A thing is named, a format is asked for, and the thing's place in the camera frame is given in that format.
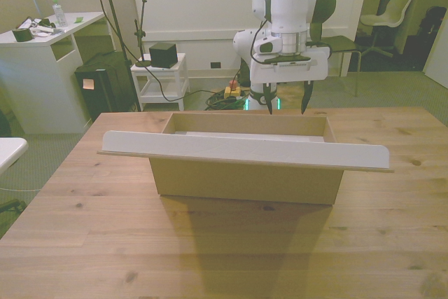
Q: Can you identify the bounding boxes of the white shell chair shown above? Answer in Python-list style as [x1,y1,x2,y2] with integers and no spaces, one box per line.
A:
[359,0,414,57]

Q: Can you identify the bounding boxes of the small white side table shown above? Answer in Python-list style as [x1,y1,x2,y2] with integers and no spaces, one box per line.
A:
[129,53,191,112]

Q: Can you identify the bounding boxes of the white round-edged table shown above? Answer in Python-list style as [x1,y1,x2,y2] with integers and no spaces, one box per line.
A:
[0,137,29,175]

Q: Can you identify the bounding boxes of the black office chair base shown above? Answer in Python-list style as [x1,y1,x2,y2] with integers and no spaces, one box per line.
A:
[0,198,28,215]

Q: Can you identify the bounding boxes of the red yellow emergency stop button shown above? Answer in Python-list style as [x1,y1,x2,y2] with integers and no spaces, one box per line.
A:
[224,81,243,99]

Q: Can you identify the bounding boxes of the white handheld device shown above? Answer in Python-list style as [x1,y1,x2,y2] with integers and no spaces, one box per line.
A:
[21,18,57,38]

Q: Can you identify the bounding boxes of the black computer tower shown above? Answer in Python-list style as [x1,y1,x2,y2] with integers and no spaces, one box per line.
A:
[73,51,136,122]

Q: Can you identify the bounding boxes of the short black stand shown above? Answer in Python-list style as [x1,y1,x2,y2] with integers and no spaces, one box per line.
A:
[134,0,153,69]

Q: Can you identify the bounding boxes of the tall black tripod stand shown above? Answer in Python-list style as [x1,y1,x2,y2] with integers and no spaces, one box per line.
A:
[83,0,142,113]

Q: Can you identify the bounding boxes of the black backpack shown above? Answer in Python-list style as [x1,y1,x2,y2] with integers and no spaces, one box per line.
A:
[417,6,448,48]

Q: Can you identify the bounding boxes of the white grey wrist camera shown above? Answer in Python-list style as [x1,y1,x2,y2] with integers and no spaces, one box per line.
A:
[254,35,283,56]

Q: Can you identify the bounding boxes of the cardboard box with white flap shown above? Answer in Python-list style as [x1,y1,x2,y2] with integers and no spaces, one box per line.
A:
[97,111,395,207]

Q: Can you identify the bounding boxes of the clear plastic water bottle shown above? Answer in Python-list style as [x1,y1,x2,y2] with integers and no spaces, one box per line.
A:
[52,0,69,28]

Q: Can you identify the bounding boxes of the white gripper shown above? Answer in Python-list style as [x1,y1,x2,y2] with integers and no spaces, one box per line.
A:
[249,45,330,116]

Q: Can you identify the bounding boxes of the black cube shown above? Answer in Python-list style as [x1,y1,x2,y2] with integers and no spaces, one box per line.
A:
[148,42,177,69]

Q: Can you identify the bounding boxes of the bundle of black cables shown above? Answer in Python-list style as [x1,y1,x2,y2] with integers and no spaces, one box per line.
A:
[204,89,250,111]

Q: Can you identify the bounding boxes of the white desk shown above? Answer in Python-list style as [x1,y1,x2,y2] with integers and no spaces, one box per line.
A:
[0,11,116,135]

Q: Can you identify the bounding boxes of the black seat chair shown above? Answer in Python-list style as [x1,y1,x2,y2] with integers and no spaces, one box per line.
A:
[318,35,363,97]

